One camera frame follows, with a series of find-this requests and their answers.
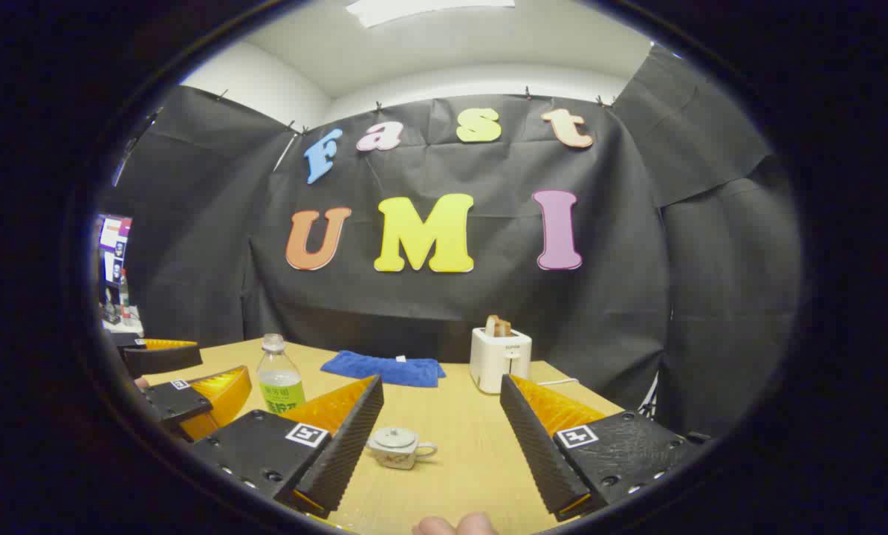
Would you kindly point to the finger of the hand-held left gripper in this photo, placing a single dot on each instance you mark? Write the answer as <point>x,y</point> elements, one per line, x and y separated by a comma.
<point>161,360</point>
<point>180,401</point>

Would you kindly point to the green label water bottle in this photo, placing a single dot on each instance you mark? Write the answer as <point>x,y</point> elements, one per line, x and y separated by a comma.
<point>280,379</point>

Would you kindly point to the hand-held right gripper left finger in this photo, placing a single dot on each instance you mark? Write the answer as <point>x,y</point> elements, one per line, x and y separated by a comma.
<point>347,453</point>

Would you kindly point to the white side desk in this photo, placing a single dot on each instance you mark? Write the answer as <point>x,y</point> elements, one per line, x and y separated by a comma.
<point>122,324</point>

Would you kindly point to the computer monitor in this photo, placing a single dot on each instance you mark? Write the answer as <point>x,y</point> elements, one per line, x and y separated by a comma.
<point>114,234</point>

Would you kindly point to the white frame stand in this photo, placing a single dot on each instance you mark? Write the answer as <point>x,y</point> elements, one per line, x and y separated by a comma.
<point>650,394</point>

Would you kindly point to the dark object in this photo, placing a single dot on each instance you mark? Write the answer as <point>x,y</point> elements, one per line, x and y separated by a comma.
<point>698,437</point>

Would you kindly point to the small drink bottle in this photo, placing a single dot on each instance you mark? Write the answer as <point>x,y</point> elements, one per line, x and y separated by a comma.
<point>124,297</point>

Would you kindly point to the white teacup lid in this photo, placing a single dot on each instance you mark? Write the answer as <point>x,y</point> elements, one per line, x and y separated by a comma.
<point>394,438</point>

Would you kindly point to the bread slice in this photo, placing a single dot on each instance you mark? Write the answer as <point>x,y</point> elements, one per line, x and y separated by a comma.
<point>492,325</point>
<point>505,327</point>

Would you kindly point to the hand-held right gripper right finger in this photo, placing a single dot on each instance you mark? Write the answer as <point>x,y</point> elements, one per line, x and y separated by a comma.
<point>536,461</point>

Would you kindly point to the ceiling light panel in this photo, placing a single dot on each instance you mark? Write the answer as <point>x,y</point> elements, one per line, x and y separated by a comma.
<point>429,10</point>

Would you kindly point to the white toaster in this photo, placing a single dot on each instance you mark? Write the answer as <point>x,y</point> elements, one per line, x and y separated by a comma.
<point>497,364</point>

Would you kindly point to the white ceramic teacup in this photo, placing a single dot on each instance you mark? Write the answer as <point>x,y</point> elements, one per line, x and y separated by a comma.
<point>395,457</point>

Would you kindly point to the blue towel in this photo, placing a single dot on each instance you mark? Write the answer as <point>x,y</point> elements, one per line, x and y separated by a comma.
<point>384,369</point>

